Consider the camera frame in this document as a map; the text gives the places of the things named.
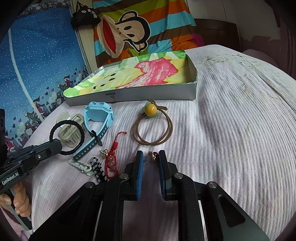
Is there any red cord bead charm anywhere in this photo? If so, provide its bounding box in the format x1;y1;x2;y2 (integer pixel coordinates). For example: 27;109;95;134
105;131;127;180

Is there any black white striped hair clip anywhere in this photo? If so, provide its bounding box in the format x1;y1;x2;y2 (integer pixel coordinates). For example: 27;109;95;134
90;157;108;183

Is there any small gold earring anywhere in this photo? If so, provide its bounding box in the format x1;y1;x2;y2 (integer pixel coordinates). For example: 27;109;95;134
99;149;109;158

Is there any beige hair claw clip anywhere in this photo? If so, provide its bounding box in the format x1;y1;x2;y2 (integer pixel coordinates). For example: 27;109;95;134
56;111;86;148

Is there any mint green hair clip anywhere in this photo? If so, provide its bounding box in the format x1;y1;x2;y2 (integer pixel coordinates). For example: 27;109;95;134
68;159;94;176

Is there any brown hair tie yellow bead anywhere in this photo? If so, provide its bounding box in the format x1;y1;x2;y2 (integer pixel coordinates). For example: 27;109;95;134
132;99;173;146

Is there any light blue kids smartwatch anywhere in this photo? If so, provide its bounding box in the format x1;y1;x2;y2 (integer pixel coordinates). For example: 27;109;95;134
73;101;114;162

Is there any person's left hand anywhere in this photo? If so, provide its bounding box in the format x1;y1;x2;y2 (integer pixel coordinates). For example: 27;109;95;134
0;182;31;217

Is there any pink ribbed bedsheet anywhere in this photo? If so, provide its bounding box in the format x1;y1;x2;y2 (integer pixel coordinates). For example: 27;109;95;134
23;44;296;241

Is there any silver box colourful lining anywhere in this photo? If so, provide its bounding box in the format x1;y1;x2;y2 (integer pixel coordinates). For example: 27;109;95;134
63;50;197;106

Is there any blue dotted wardrobe cover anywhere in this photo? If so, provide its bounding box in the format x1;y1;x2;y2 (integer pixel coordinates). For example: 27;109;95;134
1;1;88;152

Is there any black hanging bag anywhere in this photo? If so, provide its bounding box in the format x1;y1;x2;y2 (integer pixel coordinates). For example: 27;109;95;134
71;1;101;29

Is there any striped monkey cartoon blanket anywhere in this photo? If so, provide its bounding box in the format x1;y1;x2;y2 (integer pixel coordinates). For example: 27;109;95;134
92;1;204;67

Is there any dark wooden headboard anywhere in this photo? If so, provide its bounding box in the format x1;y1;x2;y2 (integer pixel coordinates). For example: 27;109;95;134
194;19;240;52

